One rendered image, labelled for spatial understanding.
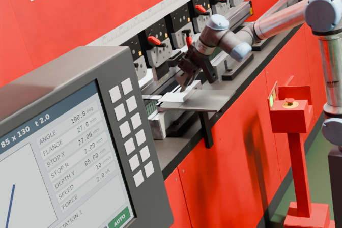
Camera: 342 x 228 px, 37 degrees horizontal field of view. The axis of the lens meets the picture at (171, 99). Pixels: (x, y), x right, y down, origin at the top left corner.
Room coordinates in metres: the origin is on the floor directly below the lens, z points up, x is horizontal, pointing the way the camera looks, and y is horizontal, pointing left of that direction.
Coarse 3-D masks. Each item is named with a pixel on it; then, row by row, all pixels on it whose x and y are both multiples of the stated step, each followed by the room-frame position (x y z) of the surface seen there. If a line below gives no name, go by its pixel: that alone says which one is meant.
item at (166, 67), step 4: (164, 64) 2.01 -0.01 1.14; (152, 68) 1.96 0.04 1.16; (156, 68) 1.96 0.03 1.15; (160, 68) 1.98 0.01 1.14; (164, 68) 2.01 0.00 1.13; (168, 68) 2.03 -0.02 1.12; (152, 72) 1.96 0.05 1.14; (156, 72) 1.95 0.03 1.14; (160, 72) 1.98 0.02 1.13; (164, 72) 2.00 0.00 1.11; (156, 76) 1.95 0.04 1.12; (160, 76) 1.97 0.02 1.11; (164, 76) 2.01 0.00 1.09; (156, 80) 1.95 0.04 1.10; (160, 80) 1.98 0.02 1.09
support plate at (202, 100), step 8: (192, 96) 1.95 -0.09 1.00; (200, 96) 1.93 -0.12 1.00; (208, 96) 1.91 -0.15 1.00; (216, 96) 1.89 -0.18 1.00; (224, 96) 1.87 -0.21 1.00; (168, 104) 1.92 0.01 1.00; (176, 104) 1.90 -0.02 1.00; (184, 104) 1.88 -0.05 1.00; (192, 104) 1.87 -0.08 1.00; (200, 104) 1.85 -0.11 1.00; (208, 104) 1.83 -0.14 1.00; (216, 104) 1.81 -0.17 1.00
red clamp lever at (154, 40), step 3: (150, 36) 1.86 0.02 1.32; (150, 39) 1.86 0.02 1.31; (153, 39) 1.86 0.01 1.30; (156, 39) 1.87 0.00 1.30; (153, 42) 1.87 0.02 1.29; (156, 42) 1.88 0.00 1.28; (159, 42) 1.89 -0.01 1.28; (156, 45) 1.92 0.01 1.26; (159, 45) 1.91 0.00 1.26; (162, 45) 1.90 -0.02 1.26; (165, 45) 1.91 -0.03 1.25
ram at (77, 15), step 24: (24, 0) 1.46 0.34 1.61; (48, 0) 1.54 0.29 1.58; (72, 0) 1.62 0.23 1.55; (96, 0) 1.71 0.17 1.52; (120, 0) 1.81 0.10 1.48; (144, 0) 1.93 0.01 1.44; (24, 24) 1.44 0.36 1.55; (48, 24) 1.51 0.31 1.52; (72, 24) 1.59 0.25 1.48; (96, 24) 1.68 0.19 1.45; (120, 24) 1.78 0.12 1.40; (144, 24) 1.90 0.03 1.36; (48, 48) 1.49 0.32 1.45; (72, 48) 1.57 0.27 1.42
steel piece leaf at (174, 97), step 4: (188, 92) 1.95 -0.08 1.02; (192, 92) 1.97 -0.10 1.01; (168, 96) 2.00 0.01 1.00; (172, 96) 1.99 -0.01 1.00; (176, 96) 1.98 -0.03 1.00; (180, 96) 1.97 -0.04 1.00; (184, 96) 1.92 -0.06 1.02; (188, 96) 1.94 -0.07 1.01; (164, 100) 1.97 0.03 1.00; (168, 100) 1.96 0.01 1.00; (172, 100) 1.95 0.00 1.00; (176, 100) 1.94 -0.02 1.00; (180, 100) 1.93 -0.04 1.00; (184, 100) 1.91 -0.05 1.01
